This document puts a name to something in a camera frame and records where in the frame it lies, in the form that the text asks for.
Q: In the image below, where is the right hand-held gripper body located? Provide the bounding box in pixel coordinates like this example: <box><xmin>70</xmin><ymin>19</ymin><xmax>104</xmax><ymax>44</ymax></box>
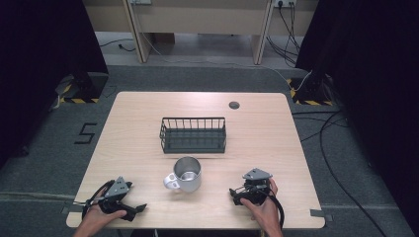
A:
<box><xmin>241</xmin><ymin>167</ymin><xmax>274</xmax><ymax>206</ymax></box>

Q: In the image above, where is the black hanging cable bundle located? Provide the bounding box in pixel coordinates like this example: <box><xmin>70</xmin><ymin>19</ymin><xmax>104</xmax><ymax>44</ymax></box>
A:
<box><xmin>265</xmin><ymin>2</ymin><xmax>302</xmax><ymax>68</ymax></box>

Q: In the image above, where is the stand base with striped tape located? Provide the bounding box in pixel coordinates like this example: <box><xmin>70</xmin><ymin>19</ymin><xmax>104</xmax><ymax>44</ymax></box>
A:
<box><xmin>286</xmin><ymin>76</ymin><xmax>334</xmax><ymax>107</ymax></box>
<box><xmin>53</xmin><ymin>72</ymin><xmax>111</xmax><ymax>105</ymax></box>

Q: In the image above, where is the beige wooden desk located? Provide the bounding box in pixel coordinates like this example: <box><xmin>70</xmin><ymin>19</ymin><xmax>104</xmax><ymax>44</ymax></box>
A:
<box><xmin>82</xmin><ymin>0</ymin><xmax>320</xmax><ymax>66</ymax></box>

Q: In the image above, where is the white metal mug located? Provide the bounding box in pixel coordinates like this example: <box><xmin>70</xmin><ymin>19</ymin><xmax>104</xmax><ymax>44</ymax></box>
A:
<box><xmin>163</xmin><ymin>156</ymin><xmax>203</xmax><ymax>194</ymax></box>

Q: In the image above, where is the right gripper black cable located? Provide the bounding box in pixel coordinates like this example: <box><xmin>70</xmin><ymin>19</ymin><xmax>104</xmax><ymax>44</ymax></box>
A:
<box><xmin>253</xmin><ymin>185</ymin><xmax>287</xmax><ymax>230</ymax></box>

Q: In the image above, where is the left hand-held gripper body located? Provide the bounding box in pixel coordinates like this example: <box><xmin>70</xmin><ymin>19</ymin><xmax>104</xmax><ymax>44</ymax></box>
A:
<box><xmin>98</xmin><ymin>176</ymin><xmax>134</xmax><ymax>215</ymax></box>

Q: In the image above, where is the person's left hand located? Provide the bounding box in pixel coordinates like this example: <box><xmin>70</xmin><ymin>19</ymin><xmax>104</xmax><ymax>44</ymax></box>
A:
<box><xmin>83</xmin><ymin>188</ymin><xmax>128</xmax><ymax>231</ymax></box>

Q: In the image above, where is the white wall power socket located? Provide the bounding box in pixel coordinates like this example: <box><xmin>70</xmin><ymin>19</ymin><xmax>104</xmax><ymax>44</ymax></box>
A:
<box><xmin>274</xmin><ymin>0</ymin><xmax>297</xmax><ymax>9</ymax></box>

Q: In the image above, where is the grey floor tape piece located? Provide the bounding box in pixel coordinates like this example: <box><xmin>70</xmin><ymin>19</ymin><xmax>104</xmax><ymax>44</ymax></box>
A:
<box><xmin>60</xmin><ymin>200</ymin><xmax>85</xmax><ymax>215</ymax></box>
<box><xmin>309</xmin><ymin>208</ymin><xmax>334</xmax><ymax>222</ymax></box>

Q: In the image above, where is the black wire basket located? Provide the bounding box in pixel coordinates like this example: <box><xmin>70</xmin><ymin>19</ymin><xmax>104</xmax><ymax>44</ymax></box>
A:
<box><xmin>159</xmin><ymin>117</ymin><xmax>228</xmax><ymax>155</ymax></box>

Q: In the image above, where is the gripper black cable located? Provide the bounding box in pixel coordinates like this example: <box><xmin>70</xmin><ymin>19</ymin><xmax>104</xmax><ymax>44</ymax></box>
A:
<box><xmin>72</xmin><ymin>179</ymin><xmax>116</xmax><ymax>219</ymax></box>
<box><xmin>253</xmin><ymin>185</ymin><xmax>287</xmax><ymax>230</ymax></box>

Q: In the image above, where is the thin black floor cable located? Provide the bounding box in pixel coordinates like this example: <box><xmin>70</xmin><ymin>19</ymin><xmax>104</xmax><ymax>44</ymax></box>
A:
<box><xmin>98</xmin><ymin>38</ymin><xmax>136</xmax><ymax>53</ymax></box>

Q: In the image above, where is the black curtain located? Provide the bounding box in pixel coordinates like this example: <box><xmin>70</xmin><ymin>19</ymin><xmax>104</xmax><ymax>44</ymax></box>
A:
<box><xmin>294</xmin><ymin>0</ymin><xmax>419</xmax><ymax>228</ymax></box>
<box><xmin>0</xmin><ymin>0</ymin><xmax>110</xmax><ymax>171</ymax></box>

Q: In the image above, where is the black tape floor numeral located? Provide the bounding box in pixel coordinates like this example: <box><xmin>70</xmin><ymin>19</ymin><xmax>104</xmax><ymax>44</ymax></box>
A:
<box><xmin>73</xmin><ymin>121</ymin><xmax>99</xmax><ymax>145</ymax></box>

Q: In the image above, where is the black floor cable bundle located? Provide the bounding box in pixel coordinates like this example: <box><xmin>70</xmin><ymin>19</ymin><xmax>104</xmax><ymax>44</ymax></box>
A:
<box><xmin>291</xmin><ymin>110</ymin><xmax>388</xmax><ymax>237</ymax></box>

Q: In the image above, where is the person's right hand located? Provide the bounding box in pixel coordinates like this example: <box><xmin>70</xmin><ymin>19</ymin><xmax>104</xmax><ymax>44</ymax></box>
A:
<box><xmin>239</xmin><ymin>178</ymin><xmax>282</xmax><ymax>231</ymax></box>

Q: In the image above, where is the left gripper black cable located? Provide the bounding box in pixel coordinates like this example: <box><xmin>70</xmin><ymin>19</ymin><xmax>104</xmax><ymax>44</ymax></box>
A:
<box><xmin>72</xmin><ymin>179</ymin><xmax>116</xmax><ymax>219</ymax></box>

